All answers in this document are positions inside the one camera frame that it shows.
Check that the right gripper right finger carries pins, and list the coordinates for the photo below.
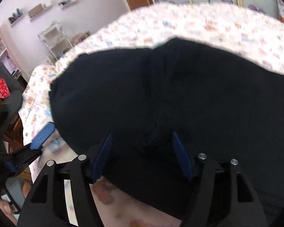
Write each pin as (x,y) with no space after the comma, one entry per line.
(223,195)

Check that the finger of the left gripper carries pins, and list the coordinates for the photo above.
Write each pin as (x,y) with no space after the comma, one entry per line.
(23,157)

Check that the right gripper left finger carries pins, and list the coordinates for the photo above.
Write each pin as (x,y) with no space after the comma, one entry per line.
(68,189)

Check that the black pants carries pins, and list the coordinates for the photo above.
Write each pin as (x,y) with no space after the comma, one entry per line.
(218,104)

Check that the floral pink bed blanket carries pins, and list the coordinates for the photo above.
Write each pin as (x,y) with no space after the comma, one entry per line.
(191,130)

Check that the white wire shelf rack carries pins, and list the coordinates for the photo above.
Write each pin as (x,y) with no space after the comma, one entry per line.
(55,41)

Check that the white wall shelf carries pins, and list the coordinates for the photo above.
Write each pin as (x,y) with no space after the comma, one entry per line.
(38,10)
(67,3)

